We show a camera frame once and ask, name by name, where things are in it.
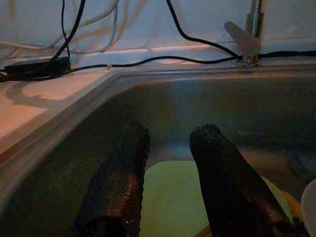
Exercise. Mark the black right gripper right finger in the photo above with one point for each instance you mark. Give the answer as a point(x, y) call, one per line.
point(229, 192)

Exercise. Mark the grey bowl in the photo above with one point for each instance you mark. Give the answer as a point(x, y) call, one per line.
point(309, 209)

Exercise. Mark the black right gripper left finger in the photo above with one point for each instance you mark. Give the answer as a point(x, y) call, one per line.
point(118, 185)

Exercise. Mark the metal faucet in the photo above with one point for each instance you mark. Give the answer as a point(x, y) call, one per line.
point(244, 39)

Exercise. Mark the stainless steel sink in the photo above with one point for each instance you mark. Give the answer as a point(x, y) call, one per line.
point(197, 98)

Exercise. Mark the black power adapter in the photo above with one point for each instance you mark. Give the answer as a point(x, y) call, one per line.
point(37, 65)

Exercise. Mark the green plate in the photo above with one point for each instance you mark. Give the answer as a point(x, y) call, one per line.
point(172, 197)

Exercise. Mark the small yellow object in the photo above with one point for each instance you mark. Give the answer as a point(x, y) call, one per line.
point(293, 207)

